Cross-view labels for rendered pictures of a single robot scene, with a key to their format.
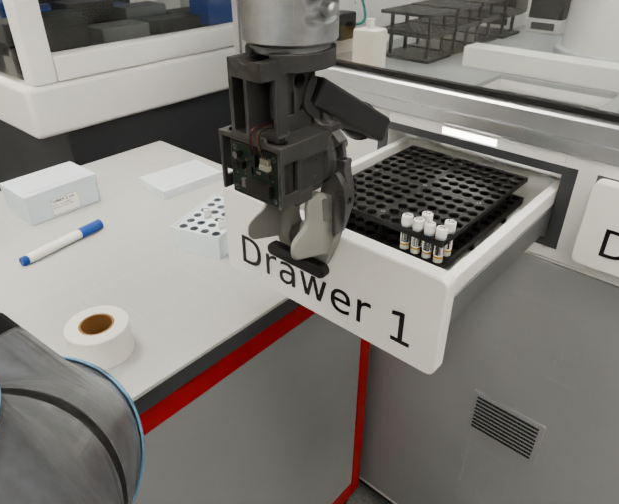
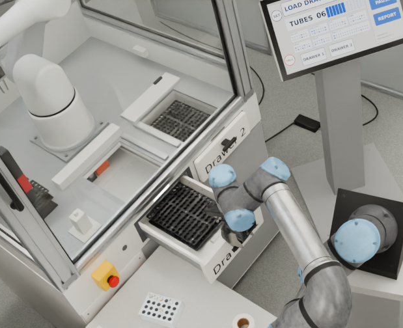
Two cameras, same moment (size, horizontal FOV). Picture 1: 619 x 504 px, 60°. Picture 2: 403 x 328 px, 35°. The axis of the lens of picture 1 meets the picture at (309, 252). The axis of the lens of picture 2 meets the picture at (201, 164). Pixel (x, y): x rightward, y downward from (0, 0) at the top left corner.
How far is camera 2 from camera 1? 1.83 m
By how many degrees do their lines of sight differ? 59
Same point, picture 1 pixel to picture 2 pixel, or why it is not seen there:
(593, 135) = (187, 157)
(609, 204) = (202, 163)
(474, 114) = (158, 187)
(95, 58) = not seen: outside the picture
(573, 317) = not seen: hidden behind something
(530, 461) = not seen: hidden behind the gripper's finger
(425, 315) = (258, 213)
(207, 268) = (191, 309)
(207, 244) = (180, 308)
